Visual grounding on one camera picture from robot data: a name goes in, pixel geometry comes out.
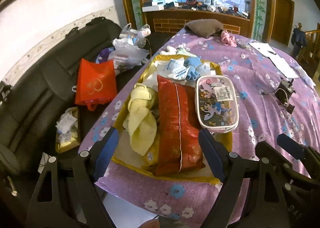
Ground person's left hand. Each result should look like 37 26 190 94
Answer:
140 219 160 228

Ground yellow towel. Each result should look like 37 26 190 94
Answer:
122 84 159 156

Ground black tripod mount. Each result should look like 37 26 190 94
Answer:
0 84 12 104

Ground blue knitted cloth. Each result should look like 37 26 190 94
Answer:
184 57 209 82

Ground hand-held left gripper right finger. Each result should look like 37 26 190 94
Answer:
199 128 290 228

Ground clutter of small items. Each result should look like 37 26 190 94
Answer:
165 0 250 19

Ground wooden stair railing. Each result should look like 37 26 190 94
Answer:
300 30 320 69

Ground white cotton wad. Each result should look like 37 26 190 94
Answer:
296 66 317 87

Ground yellow bag of packets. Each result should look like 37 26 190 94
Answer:
55 107 82 154

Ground white paper sheets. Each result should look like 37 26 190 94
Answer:
249 42 300 79

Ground pile of white packets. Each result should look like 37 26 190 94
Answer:
150 59 198 86

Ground brown cushion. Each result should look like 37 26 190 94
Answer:
184 19 224 38

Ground red pouch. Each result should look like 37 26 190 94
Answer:
155 74 206 176

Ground white fluffy cloth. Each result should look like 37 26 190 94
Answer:
160 46 178 55

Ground purple floral blanket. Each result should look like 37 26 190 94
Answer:
79 28 320 223

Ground red tote bag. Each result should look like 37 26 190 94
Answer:
75 58 117 111

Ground purple bag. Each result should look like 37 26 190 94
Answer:
96 48 115 65

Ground clear plastic bag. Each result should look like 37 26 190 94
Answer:
107 40 149 71

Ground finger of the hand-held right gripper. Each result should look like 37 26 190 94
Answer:
277 133 320 169
255 141 320 189

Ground pale green packet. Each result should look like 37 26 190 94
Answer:
176 47 198 58

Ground clear cartoon print pouch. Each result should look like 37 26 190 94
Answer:
195 76 239 134

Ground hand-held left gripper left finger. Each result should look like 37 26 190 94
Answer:
26 127 120 228

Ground white plastic bag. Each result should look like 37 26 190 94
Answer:
119 23 152 44

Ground black sofa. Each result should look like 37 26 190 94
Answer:
0 17 150 176

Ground wooden door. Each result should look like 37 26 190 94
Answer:
271 0 295 46

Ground pink soft cloth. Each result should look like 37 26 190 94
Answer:
220 31 237 47

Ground black device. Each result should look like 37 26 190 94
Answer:
261 78 295 114

